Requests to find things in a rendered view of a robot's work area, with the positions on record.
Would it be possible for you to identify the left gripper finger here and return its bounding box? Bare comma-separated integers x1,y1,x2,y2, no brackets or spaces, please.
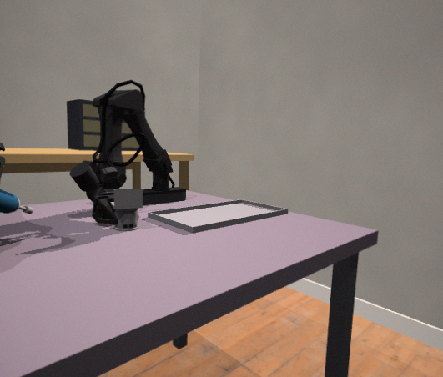
96,199,118,224

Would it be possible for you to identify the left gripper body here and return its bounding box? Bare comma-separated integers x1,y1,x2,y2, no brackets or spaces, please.
92,183,115,221

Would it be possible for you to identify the white l-shaped bracket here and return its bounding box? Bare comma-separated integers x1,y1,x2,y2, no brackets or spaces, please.
111,188,143,209

